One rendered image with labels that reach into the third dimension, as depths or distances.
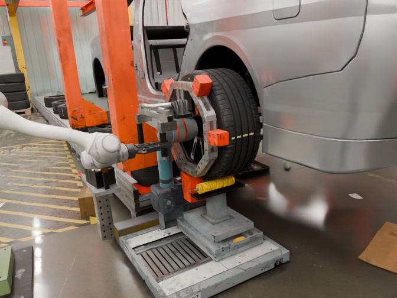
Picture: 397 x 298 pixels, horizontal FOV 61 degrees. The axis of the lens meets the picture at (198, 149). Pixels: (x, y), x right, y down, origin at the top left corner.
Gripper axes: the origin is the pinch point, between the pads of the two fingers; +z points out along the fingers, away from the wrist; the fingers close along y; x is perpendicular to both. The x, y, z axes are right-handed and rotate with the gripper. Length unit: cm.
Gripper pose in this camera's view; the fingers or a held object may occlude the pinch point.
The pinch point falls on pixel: (163, 144)
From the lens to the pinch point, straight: 175.0
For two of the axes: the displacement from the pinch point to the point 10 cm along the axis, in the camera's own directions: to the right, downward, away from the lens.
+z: 8.6, -1.8, 4.7
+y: 5.0, 2.0, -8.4
